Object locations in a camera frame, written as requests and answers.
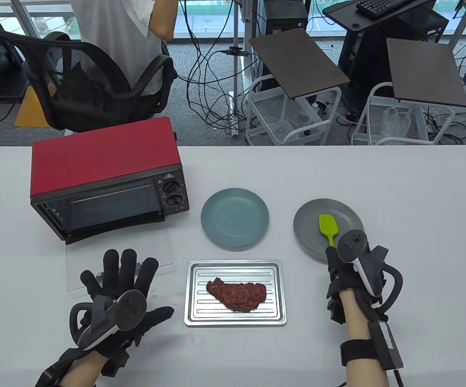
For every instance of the person's right hand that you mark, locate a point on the person's right hand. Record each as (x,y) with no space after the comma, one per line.
(339,278)

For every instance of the person's left hand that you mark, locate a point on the person's left hand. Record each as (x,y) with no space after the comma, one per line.
(126,274)

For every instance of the grey VR controller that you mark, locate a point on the grey VR controller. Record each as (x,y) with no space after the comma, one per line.
(132,310)
(351,242)

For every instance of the green dessert spatula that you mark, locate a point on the green dessert spatula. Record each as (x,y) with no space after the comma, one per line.
(328,226)

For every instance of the silver baking tray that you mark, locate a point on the silver baking tray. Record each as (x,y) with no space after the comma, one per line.
(200,310)

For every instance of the brown steak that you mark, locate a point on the brown steak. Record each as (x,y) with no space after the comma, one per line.
(239,294)

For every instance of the red toaster oven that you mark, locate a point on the red toaster oven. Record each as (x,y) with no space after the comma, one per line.
(104,153)

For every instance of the person's left forearm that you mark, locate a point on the person's left forearm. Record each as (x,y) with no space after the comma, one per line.
(83,369)

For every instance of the person's right forearm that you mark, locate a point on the person's right forearm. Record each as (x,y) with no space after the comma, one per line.
(357,322)

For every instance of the grey plate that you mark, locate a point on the grey plate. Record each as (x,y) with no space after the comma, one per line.
(309,225)

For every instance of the teal plate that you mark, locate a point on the teal plate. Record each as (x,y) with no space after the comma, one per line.
(235,217)

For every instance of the clear plastic bag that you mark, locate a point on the clear plastic bag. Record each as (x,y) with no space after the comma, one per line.
(396,123)

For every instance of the black office chair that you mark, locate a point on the black office chair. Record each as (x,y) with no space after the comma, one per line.
(96,109)

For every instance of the orange floor mat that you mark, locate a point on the orange floor mat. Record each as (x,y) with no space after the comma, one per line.
(29,117)

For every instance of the brown tilted board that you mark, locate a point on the brown tilted board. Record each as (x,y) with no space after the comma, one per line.
(297,60)
(426,72)

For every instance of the black tilted desk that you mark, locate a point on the black tilted desk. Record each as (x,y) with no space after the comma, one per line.
(402,36)

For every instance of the black computer tower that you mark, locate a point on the black computer tower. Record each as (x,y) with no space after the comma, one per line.
(285,16)

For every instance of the black keyboard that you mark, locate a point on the black keyboard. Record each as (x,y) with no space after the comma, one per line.
(382,8)

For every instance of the aluminium frame post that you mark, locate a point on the aluminium frame post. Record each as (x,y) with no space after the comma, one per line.
(237,60)
(21,16)

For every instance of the small black camera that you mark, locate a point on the small black camera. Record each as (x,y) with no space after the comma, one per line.
(236,51)

